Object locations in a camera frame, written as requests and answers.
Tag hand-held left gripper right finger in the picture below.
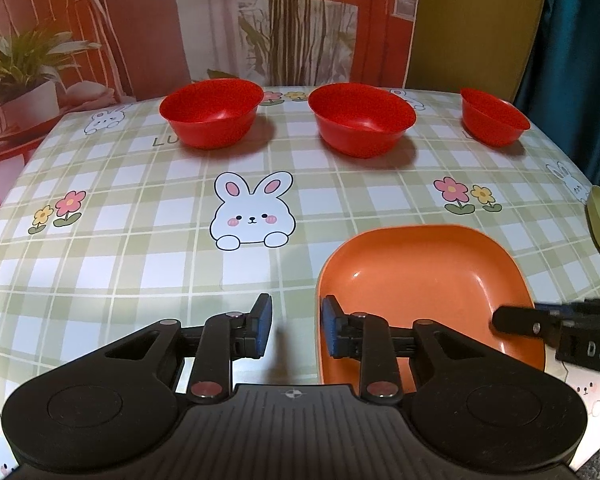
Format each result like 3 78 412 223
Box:
320 295 486 405

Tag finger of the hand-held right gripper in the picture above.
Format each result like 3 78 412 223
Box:
492 304 564 348
534 301 588 317

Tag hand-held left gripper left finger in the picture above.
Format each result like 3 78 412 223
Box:
100 294 273 405

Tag orange square plate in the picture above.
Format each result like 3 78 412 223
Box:
315 225 547 396

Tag red plastic bowl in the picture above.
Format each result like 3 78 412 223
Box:
461 87 531 148
159 79 265 150
307 82 417 159

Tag checked rabbit print tablecloth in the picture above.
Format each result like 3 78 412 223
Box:
0 84 600 480

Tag teal curtain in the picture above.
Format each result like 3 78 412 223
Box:
512 0 600 196

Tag printed backdrop cloth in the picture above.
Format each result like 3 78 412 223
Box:
0 0 426 211

